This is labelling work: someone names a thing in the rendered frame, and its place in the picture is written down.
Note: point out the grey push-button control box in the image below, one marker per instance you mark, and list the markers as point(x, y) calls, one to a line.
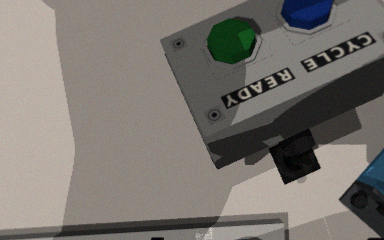
point(265, 71)

